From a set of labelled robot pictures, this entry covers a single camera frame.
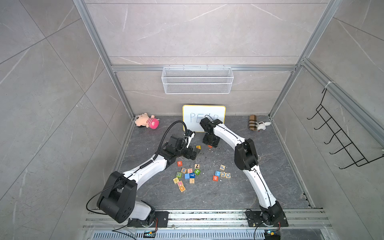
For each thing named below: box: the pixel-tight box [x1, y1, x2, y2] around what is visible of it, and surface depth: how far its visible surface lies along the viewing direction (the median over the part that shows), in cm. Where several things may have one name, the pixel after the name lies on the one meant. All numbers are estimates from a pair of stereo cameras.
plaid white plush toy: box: [248, 114, 271, 132], surface depth 113 cm
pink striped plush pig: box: [133, 112, 160, 129], surface depth 109 cm
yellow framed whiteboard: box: [182, 105, 226, 133], surface depth 103 cm
